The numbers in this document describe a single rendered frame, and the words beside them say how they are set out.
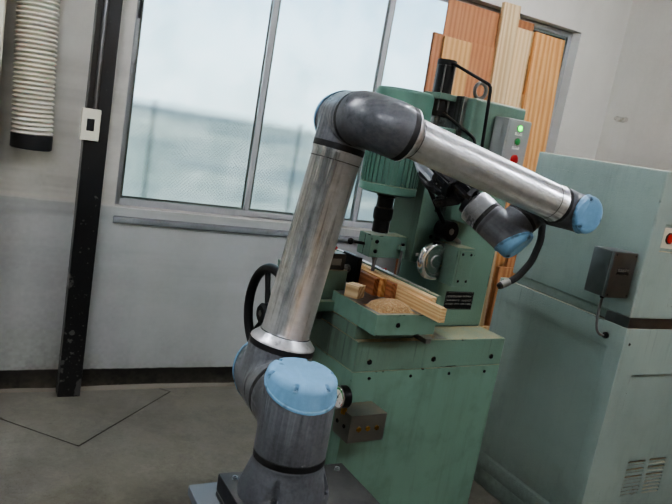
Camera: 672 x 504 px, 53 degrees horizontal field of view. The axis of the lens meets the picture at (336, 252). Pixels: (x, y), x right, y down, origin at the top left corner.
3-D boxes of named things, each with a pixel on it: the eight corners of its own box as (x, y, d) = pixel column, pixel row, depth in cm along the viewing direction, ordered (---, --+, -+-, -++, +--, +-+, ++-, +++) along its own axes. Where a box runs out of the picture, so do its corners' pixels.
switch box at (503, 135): (484, 167, 208) (495, 116, 205) (507, 171, 213) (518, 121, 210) (498, 170, 203) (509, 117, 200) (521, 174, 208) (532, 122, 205)
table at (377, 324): (249, 274, 224) (252, 256, 223) (327, 277, 240) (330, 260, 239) (344, 337, 174) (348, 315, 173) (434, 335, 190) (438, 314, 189)
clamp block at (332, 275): (281, 285, 204) (286, 256, 203) (319, 286, 211) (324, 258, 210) (304, 299, 192) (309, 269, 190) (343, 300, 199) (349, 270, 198)
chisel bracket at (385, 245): (355, 256, 209) (359, 229, 207) (391, 258, 216) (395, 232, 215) (368, 262, 203) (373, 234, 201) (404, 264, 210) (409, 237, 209)
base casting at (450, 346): (281, 320, 223) (285, 294, 221) (416, 319, 254) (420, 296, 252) (353, 373, 186) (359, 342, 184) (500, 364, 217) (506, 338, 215)
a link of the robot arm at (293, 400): (265, 469, 128) (279, 383, 126) (242, 429, 144) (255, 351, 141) (337, 467, 135) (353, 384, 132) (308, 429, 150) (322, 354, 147)
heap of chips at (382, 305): (362, 303, 187) (364, 294, 186) (398, 304, 193) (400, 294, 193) (379, 313, 180) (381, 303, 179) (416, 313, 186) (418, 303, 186)
